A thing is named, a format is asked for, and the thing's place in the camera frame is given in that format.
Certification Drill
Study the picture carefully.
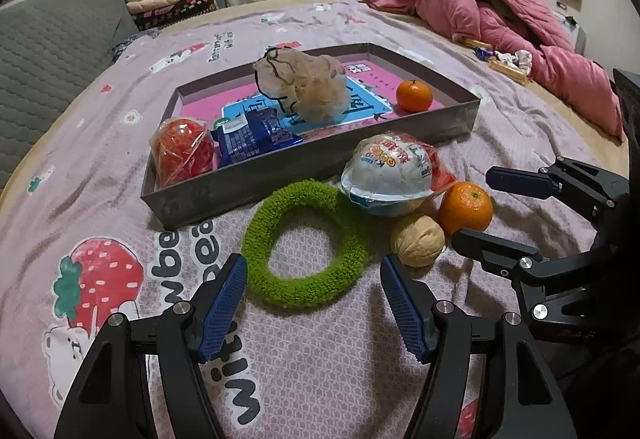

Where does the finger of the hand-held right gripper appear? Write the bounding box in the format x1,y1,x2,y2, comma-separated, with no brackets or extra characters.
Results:
486,157,631,226
451,227,602,293

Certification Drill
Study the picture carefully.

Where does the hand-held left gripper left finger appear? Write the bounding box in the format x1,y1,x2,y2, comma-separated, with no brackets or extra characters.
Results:
52,253,249,439

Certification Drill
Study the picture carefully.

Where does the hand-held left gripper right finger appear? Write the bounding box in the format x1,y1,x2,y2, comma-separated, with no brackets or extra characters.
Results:
380,253,581,439

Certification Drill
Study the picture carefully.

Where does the orange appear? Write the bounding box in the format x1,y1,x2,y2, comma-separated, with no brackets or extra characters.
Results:
439,181,494,236
396,79,434,114

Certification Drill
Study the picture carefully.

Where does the walnut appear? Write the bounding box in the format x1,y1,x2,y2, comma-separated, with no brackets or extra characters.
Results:
390,215,446,268

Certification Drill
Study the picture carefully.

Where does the green fluffy ring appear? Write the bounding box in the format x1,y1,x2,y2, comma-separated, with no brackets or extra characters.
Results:
241,179,372,311

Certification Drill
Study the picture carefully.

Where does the dark grey box tray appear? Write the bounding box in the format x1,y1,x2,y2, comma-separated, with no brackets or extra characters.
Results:
140,42,482,231

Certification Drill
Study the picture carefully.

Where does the packaged red white toy egg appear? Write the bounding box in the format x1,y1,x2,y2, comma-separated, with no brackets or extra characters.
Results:
340,133,457,218
151,116,216,188

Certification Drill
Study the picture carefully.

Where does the blue snack packet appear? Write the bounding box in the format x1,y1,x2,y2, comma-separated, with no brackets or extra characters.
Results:
210,108,305,170

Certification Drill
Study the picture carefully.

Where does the beige mesh bag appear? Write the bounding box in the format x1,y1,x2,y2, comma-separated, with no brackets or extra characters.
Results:
252,48,351,124

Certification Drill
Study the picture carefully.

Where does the pink printed bed sheet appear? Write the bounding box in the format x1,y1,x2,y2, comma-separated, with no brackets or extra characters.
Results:
0,0,626,439

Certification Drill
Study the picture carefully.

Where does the white patterned cloth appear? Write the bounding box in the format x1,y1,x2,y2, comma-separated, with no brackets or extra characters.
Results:
495,50,534,70

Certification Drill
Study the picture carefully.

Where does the white television stand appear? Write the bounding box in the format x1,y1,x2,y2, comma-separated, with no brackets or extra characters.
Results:
542,0,587,54

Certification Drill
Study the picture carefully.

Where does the pink quilt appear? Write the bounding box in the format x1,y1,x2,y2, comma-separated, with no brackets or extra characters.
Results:
360,0,626,142

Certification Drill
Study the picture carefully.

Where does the pink book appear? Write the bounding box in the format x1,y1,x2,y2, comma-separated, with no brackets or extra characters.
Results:
182,60,446,144

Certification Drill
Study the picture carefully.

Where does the dark blue crocheted cloth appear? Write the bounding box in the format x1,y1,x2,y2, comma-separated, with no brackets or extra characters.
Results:
111,28,161,62

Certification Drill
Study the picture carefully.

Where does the dark patterned folded blanket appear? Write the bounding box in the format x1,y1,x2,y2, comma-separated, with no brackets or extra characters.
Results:
135,0,219,31

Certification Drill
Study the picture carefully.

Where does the grey quilted cover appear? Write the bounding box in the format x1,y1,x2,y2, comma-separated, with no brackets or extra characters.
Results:
0,0,139,190

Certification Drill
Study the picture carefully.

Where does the pink folded blanket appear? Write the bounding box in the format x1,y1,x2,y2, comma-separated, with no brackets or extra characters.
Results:
127,0,202,16

